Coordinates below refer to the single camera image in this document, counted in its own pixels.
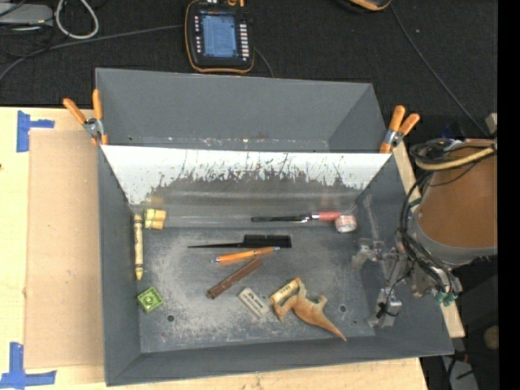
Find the black comb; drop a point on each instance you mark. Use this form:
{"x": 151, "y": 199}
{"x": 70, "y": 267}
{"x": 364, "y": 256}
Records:
{"x": 266, "y": 241}

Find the green toy brick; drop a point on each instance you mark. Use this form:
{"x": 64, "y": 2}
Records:
{"x": 150, "y": 300}

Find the black and pink pen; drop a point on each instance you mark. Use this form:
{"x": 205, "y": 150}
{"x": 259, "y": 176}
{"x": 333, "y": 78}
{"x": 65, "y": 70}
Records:
{"x": 284, "y": 218}

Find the yellow crayon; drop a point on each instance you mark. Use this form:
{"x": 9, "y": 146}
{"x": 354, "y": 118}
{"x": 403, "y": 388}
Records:
{"x": 138, "y": 246}

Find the orange pencil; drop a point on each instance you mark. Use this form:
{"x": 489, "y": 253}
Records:
{"x": 243, "y": 255}

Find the white eraser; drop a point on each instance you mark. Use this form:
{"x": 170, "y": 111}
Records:
{"x": 253, "y": 302}

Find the tan toy dinosaur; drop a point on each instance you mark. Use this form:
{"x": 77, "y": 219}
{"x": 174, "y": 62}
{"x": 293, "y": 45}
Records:
{"x": 308, "y": 309}

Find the grey metal bin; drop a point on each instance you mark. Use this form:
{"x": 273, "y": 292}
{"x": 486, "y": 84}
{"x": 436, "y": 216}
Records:
{"x": 227, "y": 108}

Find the pale yellow cylinder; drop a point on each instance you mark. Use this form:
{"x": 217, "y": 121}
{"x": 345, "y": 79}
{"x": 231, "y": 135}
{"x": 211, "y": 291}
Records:
{"x": 285, "y": 291}

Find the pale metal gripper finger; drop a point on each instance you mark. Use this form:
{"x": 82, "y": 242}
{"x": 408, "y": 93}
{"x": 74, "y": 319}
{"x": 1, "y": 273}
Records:
{"x": 367, "y": 252}
{"x": 386, "y": 305}

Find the brown cardboard board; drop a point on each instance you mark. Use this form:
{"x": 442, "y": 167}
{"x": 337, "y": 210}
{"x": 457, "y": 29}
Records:
{"x": 61, "y": 250}

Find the brown marker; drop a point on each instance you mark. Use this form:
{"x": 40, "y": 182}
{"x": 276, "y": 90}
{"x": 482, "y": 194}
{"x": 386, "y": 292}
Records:
{"x": 233, "y": 278}

